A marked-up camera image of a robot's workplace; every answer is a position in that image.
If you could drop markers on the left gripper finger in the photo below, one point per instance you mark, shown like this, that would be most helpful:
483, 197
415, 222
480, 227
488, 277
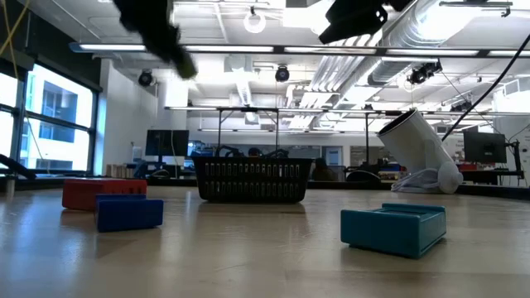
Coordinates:
186, 68

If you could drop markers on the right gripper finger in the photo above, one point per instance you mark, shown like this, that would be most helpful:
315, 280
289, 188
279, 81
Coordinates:
352, 20

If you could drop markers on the blue digital clock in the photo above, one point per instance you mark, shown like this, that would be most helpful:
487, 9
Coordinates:
128, 215

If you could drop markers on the red plug adapter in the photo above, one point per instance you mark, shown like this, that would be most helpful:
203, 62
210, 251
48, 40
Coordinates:
83, 194

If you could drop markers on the teal digital clock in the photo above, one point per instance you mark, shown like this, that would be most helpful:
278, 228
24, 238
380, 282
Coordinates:
385, 232

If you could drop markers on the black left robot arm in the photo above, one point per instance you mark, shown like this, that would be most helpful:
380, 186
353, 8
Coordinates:
16, 166

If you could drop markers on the black office chair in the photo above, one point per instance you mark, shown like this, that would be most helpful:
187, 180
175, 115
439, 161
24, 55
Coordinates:
362, 177

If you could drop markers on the long ceiling light bar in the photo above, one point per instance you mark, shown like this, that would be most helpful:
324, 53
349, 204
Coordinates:
227, 49

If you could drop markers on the black computer monitor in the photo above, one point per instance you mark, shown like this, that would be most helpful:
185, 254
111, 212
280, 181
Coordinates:
484, 147
165, 142

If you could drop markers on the person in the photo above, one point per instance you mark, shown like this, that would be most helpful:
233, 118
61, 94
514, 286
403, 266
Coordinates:
321, 169
254, 152

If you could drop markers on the beige blocks row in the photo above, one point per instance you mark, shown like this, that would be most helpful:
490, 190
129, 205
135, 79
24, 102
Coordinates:
120, 171

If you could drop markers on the large window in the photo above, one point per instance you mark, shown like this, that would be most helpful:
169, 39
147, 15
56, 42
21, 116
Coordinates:
62, 107

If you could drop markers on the black mesh basket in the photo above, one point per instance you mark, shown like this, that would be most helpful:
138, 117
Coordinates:
252, 178

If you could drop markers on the white cylinder device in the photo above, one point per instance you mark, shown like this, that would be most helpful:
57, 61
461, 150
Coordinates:
414, 140

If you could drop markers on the red bin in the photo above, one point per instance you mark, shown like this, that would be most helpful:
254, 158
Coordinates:
468, 166

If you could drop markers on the black desk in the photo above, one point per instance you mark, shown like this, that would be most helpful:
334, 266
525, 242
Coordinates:
492, 176

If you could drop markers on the silver ventilation duct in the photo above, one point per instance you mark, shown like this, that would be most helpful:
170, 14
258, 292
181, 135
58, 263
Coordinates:
408, 31

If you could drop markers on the black ceiling camera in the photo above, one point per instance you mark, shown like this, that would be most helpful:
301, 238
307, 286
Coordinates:
282, 73
145, 78

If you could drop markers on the black frame stand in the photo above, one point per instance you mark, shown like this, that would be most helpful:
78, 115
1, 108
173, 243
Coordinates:
219, 132

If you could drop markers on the black ceiling camera mount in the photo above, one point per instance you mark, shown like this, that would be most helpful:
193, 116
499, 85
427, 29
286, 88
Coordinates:
422, 73

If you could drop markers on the black aluminium table frame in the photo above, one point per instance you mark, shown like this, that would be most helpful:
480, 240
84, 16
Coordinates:
343, 185

